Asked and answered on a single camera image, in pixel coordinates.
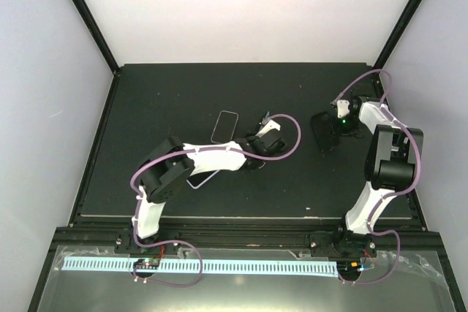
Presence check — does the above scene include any clear phone case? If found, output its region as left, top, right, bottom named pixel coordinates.
left=210, top=110, right=238, bottom=144

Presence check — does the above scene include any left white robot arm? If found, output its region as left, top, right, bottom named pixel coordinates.
left=130, top=129, right=286, bottom=253

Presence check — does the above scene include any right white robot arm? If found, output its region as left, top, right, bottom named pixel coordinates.
left=332, top=96, right=423, bottom=257

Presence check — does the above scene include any phone in purple case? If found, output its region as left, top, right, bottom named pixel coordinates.
left=186, top=170, right=219, bottom=190

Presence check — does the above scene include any right small circuit board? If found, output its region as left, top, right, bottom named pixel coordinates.
left=336, top=261, right=365, bottom=274

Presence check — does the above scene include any small circuit board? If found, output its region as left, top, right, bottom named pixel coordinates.
left=336, top=261, right=365, bottom=274
left=133, top=258, right=160, bottom=270

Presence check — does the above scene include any left small circuit board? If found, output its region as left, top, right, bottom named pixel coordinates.
left=133, top=258, right=160, bottom=270

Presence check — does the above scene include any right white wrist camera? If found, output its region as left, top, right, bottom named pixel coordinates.
left=331, top=99, right=351, bottom=119

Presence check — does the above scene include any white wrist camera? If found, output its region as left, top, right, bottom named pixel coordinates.
left=255, top=111, right=281, bottom=137
left=331, top=99, right=351, bottom=119

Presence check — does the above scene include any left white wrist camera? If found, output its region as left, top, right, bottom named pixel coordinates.
left=255, top=111, right=281, bottom=137

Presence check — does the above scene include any white slotted cable duct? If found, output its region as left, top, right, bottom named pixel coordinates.
left=61, top=256, right=339, bottom=278

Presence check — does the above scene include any right frame post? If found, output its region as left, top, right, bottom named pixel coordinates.
left=373, top=0, right=423, bottom=69

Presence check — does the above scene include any frame post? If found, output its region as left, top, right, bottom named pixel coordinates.
left=373, top=0, right=423, bottom=69
left=71, top=0, right=120, bottom=74

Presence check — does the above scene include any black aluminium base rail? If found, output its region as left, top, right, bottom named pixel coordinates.
left=50, top=217, right=445, bottom=254

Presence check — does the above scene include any left frame post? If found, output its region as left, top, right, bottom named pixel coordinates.
left=71, top=0, right=120, bottom=74

